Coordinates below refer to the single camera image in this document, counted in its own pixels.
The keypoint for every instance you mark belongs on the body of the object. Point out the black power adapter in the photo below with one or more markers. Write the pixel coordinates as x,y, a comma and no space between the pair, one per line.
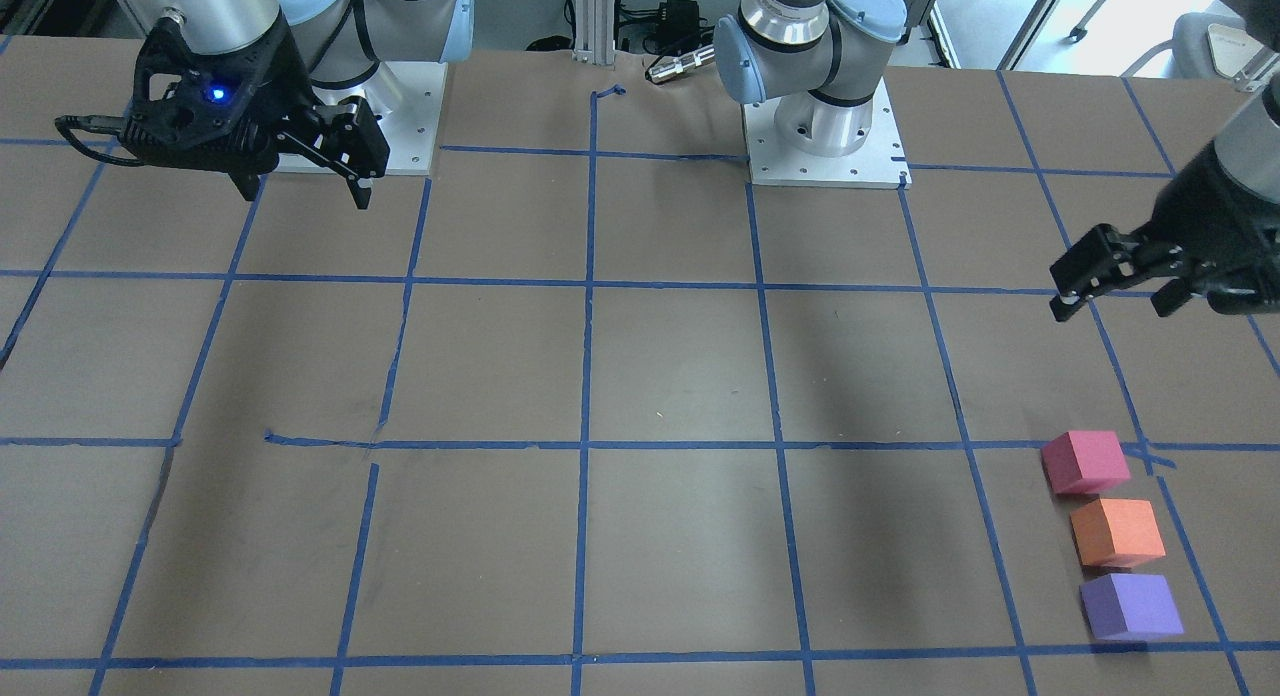
676,19

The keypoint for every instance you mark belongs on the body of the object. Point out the silver metal connector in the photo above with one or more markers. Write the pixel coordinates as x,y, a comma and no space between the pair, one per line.
667,68

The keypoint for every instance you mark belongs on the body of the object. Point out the grey chair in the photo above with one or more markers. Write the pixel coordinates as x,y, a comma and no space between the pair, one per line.
1207,46

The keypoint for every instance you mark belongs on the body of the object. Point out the orange foam block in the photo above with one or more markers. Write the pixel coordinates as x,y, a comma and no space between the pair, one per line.
1116,533

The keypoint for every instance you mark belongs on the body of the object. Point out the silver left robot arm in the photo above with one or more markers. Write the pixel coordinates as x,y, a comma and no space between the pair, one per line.
813,68

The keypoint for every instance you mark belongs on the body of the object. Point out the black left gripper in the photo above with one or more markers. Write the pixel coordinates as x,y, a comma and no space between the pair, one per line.
1208,208

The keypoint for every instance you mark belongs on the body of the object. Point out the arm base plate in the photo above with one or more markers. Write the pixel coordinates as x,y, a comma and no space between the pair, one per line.
800,141
406,97

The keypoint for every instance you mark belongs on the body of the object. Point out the pink foam block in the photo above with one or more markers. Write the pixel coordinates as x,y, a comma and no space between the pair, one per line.
1084,462

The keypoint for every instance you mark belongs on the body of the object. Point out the aluminium profile post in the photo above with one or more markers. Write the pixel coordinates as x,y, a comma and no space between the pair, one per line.
594,39

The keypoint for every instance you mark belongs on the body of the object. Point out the purple foam block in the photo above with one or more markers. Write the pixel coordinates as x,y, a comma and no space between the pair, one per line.
1130,607

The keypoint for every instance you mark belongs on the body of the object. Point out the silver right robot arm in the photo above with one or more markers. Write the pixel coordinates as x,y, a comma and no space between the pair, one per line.
440,31

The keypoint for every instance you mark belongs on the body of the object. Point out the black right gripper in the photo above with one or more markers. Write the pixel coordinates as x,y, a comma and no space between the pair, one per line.
286,82

